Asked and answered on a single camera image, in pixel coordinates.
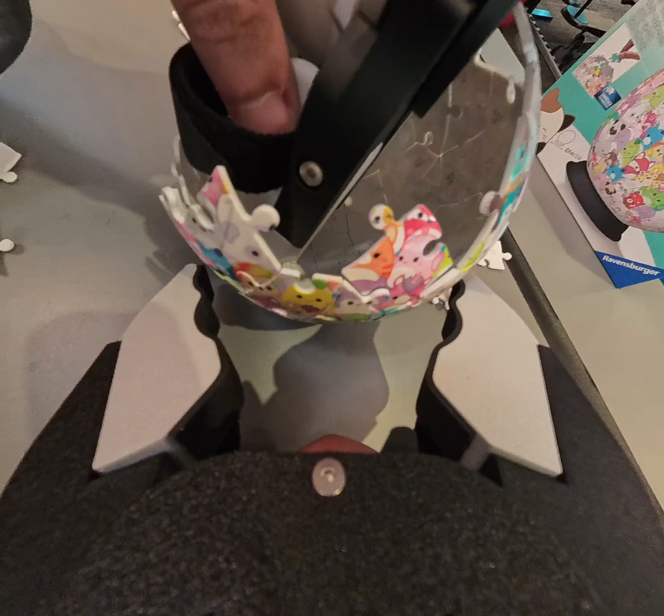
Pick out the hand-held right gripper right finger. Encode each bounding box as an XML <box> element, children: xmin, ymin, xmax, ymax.
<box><xmin>414</xmin><ymin>279</ymin><xmax>565</xmax><ymax>477</ymax></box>

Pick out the person's left hand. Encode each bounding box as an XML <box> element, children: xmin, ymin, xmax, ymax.
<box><xmin>149</xmin><ymin>0</ymin><xmax>304</xmax><ymax>137</ymax></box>

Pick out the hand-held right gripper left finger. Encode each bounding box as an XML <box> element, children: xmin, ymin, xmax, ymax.
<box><xmin>92</xmin><ymin>263</ymin><xmax>246</xmax><ymax>473</ymax></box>

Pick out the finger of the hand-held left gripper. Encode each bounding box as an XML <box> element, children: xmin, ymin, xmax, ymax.
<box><xmin>310</xmin><ymin>144</ymin><xmax>401</xmax><ymax>250</ymax></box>

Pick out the person's left forearm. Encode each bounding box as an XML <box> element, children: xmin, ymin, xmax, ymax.
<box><xmin>0</xmin><ymin>0</ymin><xmax>35</xmax><ymax>75</ymax></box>

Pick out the colourful puzzle ball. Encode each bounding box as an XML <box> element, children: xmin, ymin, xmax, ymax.
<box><xmin>159</xmin><ymin>4</ymin><xmax>543</xmax><ymax>324</ymax></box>

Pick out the colourful puzzle box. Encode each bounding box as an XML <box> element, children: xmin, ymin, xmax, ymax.
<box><xmin>538</xmin><ymin>4</ymin><xmax>664</xmax><ymax>290</ymax></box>

